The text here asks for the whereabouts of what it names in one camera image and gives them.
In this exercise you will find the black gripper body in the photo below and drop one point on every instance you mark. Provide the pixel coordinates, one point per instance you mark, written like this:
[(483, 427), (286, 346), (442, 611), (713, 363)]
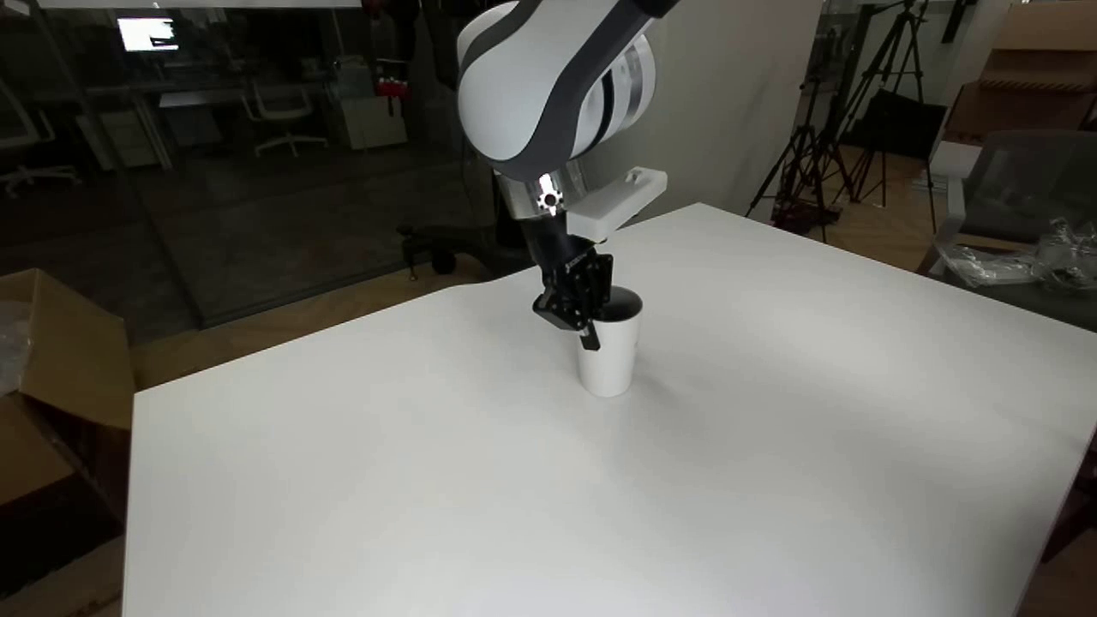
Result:
[(563, 258)]

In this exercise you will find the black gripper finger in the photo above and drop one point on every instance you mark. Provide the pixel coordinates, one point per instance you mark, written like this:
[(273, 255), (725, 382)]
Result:
[(586, 331), (610, 298)]

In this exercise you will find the white paper cup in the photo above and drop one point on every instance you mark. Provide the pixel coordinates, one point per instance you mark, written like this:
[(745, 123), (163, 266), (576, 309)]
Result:
[(610, 354)]

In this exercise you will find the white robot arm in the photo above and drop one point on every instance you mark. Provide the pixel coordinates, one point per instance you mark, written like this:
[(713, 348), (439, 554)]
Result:
[(551, 79)]

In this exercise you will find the black wheeled base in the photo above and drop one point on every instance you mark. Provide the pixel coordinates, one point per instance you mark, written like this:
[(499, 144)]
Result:
[(431, 246)]

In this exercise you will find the small red object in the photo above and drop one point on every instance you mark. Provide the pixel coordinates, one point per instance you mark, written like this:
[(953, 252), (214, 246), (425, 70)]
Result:
[(392, 87)]

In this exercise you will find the white office chair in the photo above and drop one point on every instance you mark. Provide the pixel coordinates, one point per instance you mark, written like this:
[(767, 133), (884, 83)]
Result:
[(283, 109)]

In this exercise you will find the clear plastic bag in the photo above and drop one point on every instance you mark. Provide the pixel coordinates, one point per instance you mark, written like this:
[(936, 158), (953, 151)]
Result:
[(1034, 262)]

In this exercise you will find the grey armchair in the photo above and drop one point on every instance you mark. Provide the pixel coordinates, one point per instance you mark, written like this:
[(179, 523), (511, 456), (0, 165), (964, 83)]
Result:
[(1021, 182)]

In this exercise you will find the brown wooden cabinet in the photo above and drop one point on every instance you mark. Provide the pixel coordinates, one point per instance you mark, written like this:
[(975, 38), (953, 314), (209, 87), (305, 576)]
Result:
[(1021, 91)]

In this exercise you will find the lit computer monitor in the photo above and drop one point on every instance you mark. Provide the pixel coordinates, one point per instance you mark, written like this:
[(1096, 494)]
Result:
[(150, 34)]

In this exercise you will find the brown cardboard box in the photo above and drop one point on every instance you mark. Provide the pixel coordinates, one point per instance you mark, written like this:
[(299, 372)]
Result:
[(70, 354)]

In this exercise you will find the black camera tripod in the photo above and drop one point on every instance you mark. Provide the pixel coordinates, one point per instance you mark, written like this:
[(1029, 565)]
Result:
[(813, 149)]

